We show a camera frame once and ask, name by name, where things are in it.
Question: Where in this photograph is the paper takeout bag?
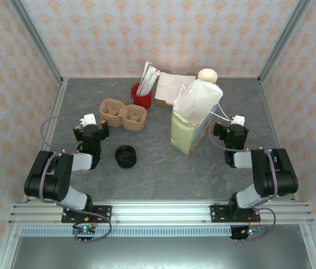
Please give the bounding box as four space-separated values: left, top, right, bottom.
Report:
170 79 233 156

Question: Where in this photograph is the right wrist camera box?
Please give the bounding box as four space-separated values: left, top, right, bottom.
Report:
230 115 245 127

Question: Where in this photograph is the aluminium frame post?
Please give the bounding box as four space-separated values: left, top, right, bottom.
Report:
257 0 314 85
8 0 65 85

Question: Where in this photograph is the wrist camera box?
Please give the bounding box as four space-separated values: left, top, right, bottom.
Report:
79 113 97 127
230 115 245 127

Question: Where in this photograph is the aluminium side rail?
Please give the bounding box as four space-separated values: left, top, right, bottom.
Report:
22 78 69 204
258 80 300 202

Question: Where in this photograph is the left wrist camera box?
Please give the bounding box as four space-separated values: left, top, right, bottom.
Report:
79 113 97 127

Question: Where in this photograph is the grey slotted cable duct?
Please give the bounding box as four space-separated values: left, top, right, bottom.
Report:
20 225 299 238

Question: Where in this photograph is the cardboard napkin box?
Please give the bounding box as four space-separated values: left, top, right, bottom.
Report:
154 96 174 108

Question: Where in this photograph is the red plastic bucket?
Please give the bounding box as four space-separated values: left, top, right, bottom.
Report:
131 82 152 110

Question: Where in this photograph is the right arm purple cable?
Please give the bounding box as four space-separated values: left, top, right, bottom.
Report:
208 119 277 242

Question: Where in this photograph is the green paper coffee cup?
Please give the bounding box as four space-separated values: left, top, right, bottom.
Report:
197 68 219 84

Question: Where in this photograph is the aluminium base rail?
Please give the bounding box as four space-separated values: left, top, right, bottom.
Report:
8 200 315 225

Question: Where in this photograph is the grey metal sheet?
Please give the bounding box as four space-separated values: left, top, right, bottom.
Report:
0 236 316 269

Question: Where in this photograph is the small circuit board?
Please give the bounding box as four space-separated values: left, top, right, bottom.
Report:
72 225 97 235
241 227 263 235

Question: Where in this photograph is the white napkin stack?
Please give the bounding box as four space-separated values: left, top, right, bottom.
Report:
155 71 197 107

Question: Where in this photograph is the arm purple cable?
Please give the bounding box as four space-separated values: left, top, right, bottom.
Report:
208 119 277 242
39 116 113 243

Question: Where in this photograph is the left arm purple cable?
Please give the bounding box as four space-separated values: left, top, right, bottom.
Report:
39 116 113 243

